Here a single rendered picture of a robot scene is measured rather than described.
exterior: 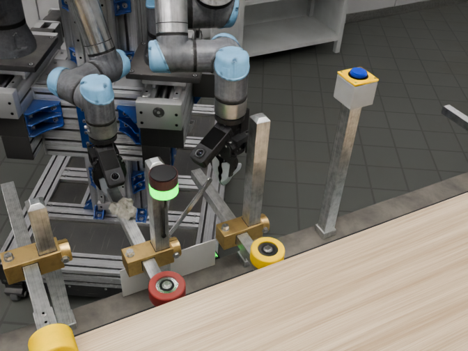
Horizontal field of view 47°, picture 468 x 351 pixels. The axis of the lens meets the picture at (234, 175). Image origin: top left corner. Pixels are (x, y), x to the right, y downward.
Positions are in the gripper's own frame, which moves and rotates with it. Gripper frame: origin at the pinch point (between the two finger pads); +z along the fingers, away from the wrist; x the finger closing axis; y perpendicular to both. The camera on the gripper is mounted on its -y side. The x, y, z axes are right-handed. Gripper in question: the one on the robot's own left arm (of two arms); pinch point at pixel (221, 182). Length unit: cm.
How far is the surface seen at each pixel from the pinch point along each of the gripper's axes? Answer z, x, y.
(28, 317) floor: 94, 71, -33
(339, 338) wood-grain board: 3.7, -47.4, -14.8
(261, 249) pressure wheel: 3.4, -20.8, -7.8
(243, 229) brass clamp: 8.5, -10.1, -1.9
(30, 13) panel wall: 49, 240, 77
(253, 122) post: -22.3, -9.0, 0.2
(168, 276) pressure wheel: 3.4, -11.8, -28.6
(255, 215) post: 5.4, -10.9, 1.4
